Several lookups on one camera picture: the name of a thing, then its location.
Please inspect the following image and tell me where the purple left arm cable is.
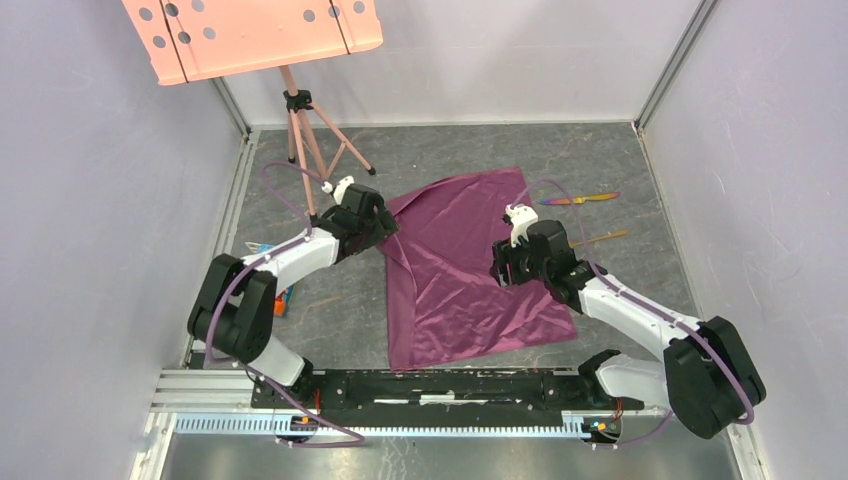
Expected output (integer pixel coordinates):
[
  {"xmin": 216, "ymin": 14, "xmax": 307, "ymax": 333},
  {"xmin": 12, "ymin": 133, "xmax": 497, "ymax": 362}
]
[{"xmin": 203, "ymin": 161, "xmax": 367, "ymax": 449}]

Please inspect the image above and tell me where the magenta satin napkin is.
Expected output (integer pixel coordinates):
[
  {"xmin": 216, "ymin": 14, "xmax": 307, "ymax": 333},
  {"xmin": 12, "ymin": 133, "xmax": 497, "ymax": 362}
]
[{"xmin": 378, "ymin": 167, "xmax": 577, "ymax": 370}]

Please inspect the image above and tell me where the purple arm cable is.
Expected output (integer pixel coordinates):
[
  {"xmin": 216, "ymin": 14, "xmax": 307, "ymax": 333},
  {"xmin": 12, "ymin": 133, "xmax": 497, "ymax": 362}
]
[
  {"xmin": 203, "ymin": 161, "xmax": 367, "ymax": 449},
  {"xmin": 511, "ymin": 178, "xmax": 757, "ymax": 449}
]

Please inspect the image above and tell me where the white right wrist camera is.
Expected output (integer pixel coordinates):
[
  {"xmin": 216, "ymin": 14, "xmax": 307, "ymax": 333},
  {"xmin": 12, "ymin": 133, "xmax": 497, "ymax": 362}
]
[{"xmin": 505, "ymin": 204, "xmax": 538, "ymax": 248}]

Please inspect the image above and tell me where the gold spoon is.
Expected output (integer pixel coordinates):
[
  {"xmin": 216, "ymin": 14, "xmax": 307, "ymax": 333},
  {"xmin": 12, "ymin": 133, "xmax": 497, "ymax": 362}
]
[{"xmin": 569, "ymin": 229, "xmax": 630, "ymax": 248}]

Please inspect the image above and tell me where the iridescent rainbow knife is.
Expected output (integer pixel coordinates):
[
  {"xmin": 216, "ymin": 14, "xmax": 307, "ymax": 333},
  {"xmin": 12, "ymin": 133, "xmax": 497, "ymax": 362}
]
[{"xmin": 538, "ymin": 192, "xmax": 621, "ymax": 206}]

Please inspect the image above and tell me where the colourful toy block set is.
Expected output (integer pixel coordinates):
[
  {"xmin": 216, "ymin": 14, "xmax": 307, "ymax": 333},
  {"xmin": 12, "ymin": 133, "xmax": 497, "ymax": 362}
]
[{"xmin": 245, "ymin": 241, "xmax": 294, "ymax": 318}]

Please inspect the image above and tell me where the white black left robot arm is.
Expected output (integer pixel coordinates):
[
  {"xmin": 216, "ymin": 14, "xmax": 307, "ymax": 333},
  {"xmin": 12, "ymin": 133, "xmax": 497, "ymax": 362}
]
[{"xmin": 187, "ymin": 178, "xmax": 399, "ymax": 408}]

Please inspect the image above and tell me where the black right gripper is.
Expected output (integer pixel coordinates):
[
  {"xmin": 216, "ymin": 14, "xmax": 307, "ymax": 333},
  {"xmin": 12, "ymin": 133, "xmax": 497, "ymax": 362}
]
[{"xmin": 488, "ymin": 234, "xmax": 551, "ymax": 288}]

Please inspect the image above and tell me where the pink music stand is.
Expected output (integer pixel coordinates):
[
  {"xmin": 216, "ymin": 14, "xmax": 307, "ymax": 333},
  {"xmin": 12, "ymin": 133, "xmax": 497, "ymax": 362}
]
[{"xmin": 122, "ymin": 0, "xmax": 383, "ymax": 217}]

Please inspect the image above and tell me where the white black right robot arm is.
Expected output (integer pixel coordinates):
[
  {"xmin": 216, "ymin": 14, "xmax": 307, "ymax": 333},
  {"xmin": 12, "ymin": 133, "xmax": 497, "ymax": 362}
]
[{"xmin": 490, "ymin": 220, "xmax": 767, "ymax": 439}]

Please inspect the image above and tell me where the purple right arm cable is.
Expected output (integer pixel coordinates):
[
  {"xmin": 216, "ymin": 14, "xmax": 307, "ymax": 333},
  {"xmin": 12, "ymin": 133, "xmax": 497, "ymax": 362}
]
[{"xmin": 511, "ymin": 178, "xmax": 757, "ymax": 449}]

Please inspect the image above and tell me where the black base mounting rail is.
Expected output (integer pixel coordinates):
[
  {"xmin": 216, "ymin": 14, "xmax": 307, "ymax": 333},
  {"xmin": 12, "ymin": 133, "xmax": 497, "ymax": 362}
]
[{"xmin": 288, "ymin": 368, "xmax": 645, "ymax": 428}]

